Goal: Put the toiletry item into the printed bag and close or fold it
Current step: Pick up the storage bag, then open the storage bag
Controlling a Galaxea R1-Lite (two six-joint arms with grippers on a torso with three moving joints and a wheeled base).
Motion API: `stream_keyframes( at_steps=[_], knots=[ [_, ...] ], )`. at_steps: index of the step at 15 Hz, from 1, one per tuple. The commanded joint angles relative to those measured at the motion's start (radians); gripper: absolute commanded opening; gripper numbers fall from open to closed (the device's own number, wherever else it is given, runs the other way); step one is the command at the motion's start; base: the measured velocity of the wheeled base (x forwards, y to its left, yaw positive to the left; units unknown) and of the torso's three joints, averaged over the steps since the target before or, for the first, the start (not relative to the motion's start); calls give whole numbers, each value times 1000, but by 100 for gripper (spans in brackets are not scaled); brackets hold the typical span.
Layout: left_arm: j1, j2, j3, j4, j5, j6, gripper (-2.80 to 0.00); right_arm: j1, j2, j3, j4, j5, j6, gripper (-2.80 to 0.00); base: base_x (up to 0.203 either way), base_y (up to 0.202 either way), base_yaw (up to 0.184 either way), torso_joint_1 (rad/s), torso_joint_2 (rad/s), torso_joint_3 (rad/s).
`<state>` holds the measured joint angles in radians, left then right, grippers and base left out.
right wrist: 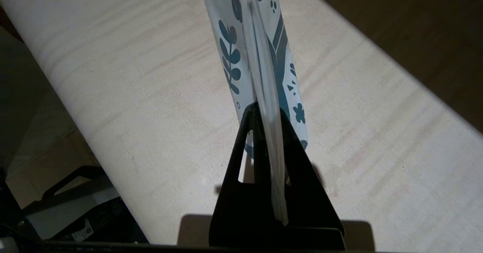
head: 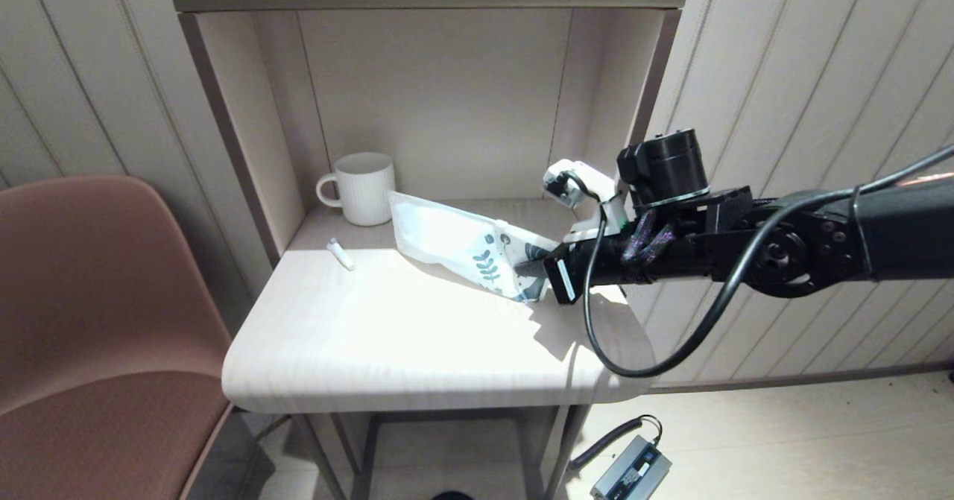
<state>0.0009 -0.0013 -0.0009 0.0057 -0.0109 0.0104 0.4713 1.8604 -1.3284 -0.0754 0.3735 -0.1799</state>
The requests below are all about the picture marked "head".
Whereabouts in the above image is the white floral zip pouch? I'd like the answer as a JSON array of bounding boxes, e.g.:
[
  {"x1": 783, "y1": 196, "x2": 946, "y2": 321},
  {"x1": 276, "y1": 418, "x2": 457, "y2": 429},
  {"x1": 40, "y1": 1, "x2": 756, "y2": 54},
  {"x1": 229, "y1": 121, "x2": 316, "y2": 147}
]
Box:
[{"x1": 389, "y1": 191, "x2": 560, "y2": 303}]

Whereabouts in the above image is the beige wooden desk with hutch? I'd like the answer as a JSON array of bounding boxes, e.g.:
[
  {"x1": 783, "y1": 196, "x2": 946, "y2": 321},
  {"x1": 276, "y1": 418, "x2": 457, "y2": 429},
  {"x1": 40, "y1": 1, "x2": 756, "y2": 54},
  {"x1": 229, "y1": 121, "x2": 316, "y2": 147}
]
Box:
[{"x1": 165, "y1": 0, "x2": 692, "y2": 500}]

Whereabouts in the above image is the white ribbed ceramic mug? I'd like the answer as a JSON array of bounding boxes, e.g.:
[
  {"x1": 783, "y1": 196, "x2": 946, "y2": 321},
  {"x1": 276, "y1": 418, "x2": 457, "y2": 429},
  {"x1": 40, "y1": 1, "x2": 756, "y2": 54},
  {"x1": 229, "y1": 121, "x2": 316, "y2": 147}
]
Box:
[{"x1": 316, "y1": 152, "x2": 396, "y2": 227}]

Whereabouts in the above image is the small white toothpaste tube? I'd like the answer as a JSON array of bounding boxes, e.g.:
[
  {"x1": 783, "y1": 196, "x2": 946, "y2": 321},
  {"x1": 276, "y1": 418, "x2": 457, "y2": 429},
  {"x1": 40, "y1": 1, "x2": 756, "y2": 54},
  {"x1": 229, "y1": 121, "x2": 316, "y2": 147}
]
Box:
[{"x1": 326, "y1": 238, "x2": 356, "y2": 272}]

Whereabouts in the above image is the grey power adapter box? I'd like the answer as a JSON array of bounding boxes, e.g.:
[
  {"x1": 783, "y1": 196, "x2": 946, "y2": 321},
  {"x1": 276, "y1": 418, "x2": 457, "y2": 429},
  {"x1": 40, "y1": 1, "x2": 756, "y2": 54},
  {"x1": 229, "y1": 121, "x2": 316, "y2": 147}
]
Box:
[{"x1": 590, "y1": 436, "x2": 672, "y2": 500}]

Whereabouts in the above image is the brown skirting board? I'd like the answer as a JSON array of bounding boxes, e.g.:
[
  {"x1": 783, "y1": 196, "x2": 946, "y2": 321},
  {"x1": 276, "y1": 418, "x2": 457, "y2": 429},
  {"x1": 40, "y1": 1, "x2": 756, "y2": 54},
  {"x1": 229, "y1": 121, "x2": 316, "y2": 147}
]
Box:
[{"x1": 648, "y1": 362, "x2": 954, "y2": 395}]

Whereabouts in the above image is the pink-brown upholstered chair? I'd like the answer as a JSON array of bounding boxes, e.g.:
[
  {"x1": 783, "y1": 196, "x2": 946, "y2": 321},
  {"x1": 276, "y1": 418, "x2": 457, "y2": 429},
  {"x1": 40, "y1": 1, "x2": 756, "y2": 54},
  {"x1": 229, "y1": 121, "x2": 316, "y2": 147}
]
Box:
[{"x1": 0, "y1": 174, "x2": 236, "y2": 500}]

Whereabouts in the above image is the black right camera cable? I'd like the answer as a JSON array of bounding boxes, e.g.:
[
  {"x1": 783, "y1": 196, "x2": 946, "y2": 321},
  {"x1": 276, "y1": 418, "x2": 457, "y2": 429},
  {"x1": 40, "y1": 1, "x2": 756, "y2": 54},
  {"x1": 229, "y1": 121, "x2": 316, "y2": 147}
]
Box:
[{"x1": 564, "y1": 145, "x2": 954, "y2": 379}]

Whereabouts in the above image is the right arm braided cable sleeve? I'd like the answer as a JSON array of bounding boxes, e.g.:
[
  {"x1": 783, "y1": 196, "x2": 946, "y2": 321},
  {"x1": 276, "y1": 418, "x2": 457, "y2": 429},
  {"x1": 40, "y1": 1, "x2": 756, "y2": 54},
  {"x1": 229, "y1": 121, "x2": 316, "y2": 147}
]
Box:
[{"x1": 622, "y1": 213, "x2": 675, "y2": 266}]

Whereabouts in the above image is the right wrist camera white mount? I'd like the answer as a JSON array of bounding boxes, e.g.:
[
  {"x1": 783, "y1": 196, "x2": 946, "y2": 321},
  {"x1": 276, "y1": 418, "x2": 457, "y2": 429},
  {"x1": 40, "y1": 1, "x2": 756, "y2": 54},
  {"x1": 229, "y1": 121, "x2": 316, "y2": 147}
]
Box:
[{"x1": 543, "y1": 159, "x2": 631, "y2": 244}]

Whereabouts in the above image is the black adapter cable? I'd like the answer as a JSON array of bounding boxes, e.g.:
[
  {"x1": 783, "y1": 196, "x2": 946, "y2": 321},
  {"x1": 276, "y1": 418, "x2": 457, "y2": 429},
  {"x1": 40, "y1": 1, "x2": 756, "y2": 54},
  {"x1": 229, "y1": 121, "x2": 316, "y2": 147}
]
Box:
[{"x1": 568, "y1": 416, "x2": 663, "y2": 474}]

